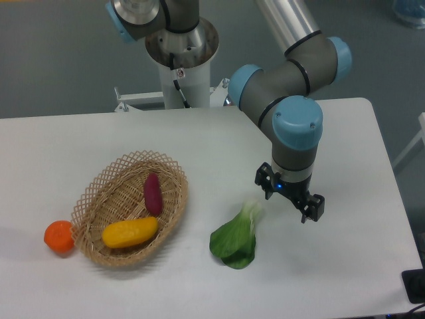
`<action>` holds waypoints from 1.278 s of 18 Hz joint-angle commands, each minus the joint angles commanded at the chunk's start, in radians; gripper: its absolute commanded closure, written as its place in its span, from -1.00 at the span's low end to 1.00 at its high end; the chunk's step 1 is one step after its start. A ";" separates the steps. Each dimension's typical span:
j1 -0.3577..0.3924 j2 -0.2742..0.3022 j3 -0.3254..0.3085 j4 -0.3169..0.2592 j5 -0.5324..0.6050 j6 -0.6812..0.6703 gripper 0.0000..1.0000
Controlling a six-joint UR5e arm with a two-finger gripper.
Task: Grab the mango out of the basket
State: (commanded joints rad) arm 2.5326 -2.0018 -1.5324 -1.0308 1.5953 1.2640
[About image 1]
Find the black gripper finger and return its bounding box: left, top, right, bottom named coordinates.
left=254, top=162, right=273, bottom=199
left=301, top=194, right=325, bottom=223

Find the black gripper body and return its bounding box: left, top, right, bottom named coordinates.
left=265, top=165, right=311, bottom=209

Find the yellow mango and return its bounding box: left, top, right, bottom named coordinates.
left=102, top=217, right=159, bottom=249

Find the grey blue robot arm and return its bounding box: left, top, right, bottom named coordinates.
left=106, top=1, right=352, bottom=221

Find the woven wicker basket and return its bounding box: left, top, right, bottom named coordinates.
left=71, top=150, right=188, bottom=267

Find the green bok choy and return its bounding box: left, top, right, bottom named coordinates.
left=209, top=201, right=262, bottom=270

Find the purple sweet potato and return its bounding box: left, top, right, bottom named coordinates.
left=143, top=173, right=163, bottom=216

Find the black device at table edge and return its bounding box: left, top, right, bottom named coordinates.
left=401, top=268, right=424, bottom=304

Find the orange fruit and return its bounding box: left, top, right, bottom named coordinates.
left=44, top=220, right=74, bottom=254

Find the blue bag in background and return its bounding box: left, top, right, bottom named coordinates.
left=392, top=0, right=424, bottom=30

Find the white frame at right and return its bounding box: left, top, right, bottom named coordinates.
left=392, top=113, right=424, bottom=175

